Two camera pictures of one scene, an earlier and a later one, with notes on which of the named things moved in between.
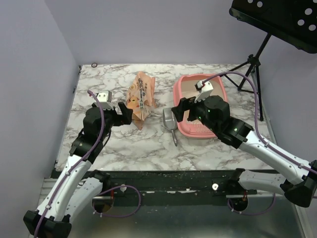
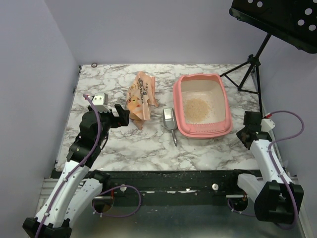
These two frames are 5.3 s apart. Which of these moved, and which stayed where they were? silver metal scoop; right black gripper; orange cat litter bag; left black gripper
Moved: right black gripper
Stayed: silver metal scoop; left black gripper; orange cat litter bag
